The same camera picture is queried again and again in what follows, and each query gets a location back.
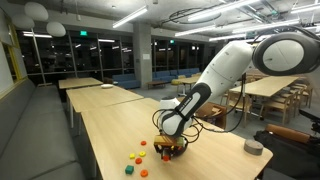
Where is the right wooden table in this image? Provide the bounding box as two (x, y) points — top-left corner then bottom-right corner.
(244, 76), (297, 97)

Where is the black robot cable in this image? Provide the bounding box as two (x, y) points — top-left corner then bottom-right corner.
(186, 73), (248, 144)

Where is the wooden table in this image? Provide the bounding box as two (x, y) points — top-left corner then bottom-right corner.
(67, 86), (143, 120)
(58, 77), (102, 89)
(244, 76), (297, 97)

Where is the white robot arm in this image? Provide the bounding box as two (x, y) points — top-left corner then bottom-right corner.
(154, 29), (319, 161)

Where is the wrist camera with wood mount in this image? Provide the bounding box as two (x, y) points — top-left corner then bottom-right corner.
(154, 135), (185, 146)

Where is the brown leather chair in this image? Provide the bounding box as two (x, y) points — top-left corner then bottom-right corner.
(265, 124), (310, 144)

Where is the white plate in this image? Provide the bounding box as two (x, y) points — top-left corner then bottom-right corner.
(101, 84), (113, 89)

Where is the grey round speaker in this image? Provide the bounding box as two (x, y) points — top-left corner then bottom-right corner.
(244, 139), (264, 156)

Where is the blue sofa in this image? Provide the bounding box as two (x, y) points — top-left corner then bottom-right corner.
(112, 74), (140, 89)

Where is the green cube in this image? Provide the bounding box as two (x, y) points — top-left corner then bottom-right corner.
(125, 165), (134, 174)

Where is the middle wooden table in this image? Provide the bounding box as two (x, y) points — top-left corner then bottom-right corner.
(67, 86), (143, 120)

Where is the yellow block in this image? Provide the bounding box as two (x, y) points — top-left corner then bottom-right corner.
(129, 153), (135, 159)

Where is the grey bench seat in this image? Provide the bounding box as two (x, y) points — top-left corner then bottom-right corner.
(0, 79), (85, 180)

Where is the black bowl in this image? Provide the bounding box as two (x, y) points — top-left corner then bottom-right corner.
(172, 143), (188, 157)

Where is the far wooden table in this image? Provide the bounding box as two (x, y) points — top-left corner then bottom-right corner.
(58, 77), (102, 89)

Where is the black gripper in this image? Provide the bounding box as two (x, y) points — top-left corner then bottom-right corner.
(154, 145), (175, 160)

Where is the wooden chair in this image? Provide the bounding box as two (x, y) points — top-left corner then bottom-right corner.
(227, 91), (252, 126)

